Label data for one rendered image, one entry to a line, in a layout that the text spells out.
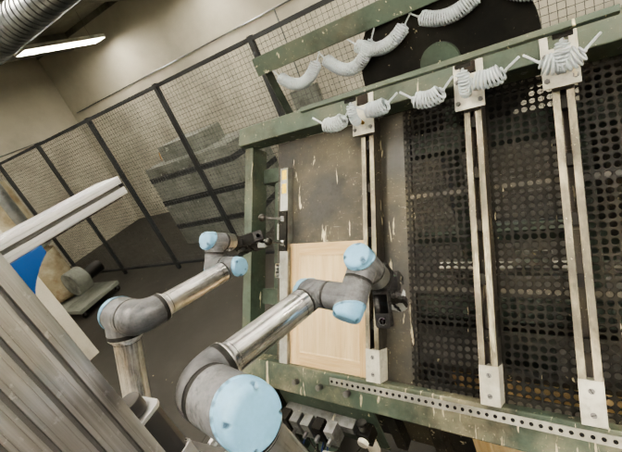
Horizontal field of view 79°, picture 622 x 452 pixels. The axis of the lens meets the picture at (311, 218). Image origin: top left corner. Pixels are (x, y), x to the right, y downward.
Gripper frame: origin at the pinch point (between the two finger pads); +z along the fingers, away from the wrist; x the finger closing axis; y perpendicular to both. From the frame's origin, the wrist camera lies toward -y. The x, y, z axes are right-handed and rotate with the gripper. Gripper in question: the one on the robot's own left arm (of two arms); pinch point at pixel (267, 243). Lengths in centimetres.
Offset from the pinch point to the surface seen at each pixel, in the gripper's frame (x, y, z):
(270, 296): 20.8, 21.6, 17.1
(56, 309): -68, 352, 42
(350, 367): 63, -17, 11
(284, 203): -18.0, -9.3, 9.5
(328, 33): -89, -61, 14
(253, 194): -32.4, 8.8, 9.3
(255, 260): 1.0, 21.0, 11.4
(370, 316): 47, -37, 7
